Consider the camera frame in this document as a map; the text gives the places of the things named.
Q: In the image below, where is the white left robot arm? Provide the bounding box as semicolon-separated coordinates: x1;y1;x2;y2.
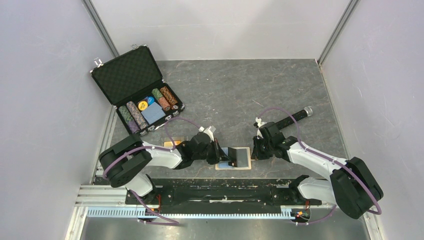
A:
98;132;226;204

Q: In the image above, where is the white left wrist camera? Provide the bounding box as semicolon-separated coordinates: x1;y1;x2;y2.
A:
198;125;216;141

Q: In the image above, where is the pink chip stack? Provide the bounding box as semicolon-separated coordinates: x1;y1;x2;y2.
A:
151;88;171;111

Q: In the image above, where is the black VIP card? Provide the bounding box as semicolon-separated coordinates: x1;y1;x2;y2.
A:
236;148;249;168
227;147;238;168

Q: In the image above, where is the black poker chip case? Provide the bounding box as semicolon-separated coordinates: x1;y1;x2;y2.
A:
90;45;186;136

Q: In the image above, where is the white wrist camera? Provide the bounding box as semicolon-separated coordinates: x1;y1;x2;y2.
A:
253;117;266;138
198;125;216;141

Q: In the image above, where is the orange black chip stack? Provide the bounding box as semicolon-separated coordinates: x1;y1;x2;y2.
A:
159;86;178;107

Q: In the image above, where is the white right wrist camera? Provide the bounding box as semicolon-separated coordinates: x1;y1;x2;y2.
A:
253;117;266;138

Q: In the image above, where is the tan leather card holder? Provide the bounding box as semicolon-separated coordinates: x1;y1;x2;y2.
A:
215;147;252;171

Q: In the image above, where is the green chip stack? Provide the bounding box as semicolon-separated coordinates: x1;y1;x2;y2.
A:
118;105;134;124

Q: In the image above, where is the blue patterned card deck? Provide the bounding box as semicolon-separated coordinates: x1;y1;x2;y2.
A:
141;102;165;125

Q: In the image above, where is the clear acrylic card box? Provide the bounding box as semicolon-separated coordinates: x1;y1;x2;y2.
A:
160;136;187;146

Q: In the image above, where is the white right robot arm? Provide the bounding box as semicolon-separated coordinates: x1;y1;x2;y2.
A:
251;118;384;219

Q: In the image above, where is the purple chip stack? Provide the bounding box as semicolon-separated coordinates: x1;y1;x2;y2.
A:
126;101;149;132

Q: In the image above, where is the black cylindrical flashlight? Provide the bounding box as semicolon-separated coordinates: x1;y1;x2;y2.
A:
276;106;313;130

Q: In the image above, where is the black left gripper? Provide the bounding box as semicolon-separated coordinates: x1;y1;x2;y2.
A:
193;138;231;165

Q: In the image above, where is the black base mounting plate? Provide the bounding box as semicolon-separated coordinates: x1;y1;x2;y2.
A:
141;178;322;214

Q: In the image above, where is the yellow dealer chip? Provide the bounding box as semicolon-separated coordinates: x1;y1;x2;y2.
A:
137;100;149;111

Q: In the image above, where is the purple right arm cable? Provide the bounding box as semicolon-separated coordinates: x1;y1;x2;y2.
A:
256;106;383;226

